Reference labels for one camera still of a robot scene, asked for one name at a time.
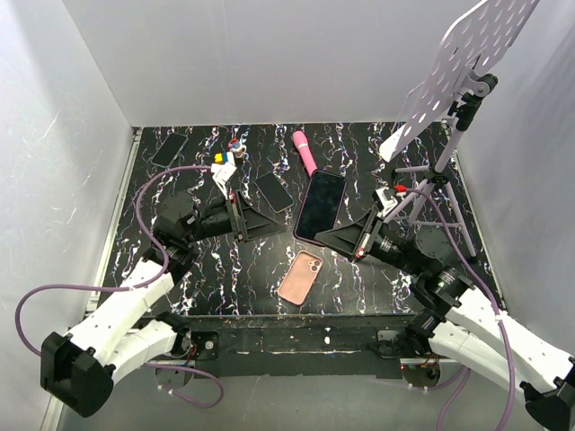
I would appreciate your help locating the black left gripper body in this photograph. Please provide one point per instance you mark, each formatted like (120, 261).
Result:
(214, 223)

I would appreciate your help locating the dark phone blue case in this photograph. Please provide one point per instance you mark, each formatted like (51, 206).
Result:
(169, 150)

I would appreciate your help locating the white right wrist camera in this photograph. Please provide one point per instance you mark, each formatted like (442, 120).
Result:
(386, 200)

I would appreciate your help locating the purple music stand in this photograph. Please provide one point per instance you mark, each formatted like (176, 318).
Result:
(458, 82)

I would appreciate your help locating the pink cylindrical wand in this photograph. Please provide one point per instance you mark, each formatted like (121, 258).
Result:
(302, 146)

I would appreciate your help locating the pink phone case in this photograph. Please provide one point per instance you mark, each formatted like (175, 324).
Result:
(297, 283)

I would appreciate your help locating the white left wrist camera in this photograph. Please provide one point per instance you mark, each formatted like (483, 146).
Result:
(221, 175)

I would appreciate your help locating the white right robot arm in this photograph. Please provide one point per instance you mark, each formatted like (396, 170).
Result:
(459, 321)

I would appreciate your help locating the colourful toy block stack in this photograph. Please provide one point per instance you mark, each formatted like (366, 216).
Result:
(224, 158)

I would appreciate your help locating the small toy figure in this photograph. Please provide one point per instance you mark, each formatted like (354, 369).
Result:
(237, 148)

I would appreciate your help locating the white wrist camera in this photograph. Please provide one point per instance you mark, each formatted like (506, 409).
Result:
(386, 200)
(221, 175)

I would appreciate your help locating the black smartphone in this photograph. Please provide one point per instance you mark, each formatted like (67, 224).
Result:
(273, 192)

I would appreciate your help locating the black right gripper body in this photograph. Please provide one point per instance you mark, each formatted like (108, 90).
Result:
(387, 247)

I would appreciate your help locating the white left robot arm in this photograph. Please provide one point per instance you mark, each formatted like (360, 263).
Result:
(81, 367)

